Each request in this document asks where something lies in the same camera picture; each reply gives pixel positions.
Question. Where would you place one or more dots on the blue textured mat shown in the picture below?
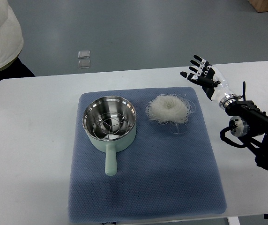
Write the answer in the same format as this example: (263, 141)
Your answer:
(167, 171)

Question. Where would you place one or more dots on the wooden box corner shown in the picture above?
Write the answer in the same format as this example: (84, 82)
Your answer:
(259, 5)

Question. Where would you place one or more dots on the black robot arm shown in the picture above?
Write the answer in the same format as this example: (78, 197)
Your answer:
(248, 127)

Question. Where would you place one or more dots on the person in white jacket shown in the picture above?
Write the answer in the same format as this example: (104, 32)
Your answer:
(11, 44)

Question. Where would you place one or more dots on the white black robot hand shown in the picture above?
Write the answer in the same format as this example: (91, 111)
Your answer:
(211, 80)

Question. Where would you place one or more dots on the white table leg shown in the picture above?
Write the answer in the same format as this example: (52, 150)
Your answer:
(233, 221)

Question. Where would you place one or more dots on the white vermicelli bundle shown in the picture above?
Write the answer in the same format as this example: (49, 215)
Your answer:
(172, 111)

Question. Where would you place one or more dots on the mint green saucepan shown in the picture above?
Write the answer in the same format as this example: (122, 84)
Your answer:
(113, 146)

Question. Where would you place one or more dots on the lower metal floor plate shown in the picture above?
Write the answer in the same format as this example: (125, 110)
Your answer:
(84, 63)

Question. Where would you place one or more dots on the wire steaming rack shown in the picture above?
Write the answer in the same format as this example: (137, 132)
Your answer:
(110, 125)

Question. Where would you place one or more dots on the metal floor plate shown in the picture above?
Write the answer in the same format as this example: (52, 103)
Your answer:
(84, 63)
(84, 54)

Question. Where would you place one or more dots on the upper metal floor plate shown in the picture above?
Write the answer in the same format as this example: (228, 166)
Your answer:
(84, 54)

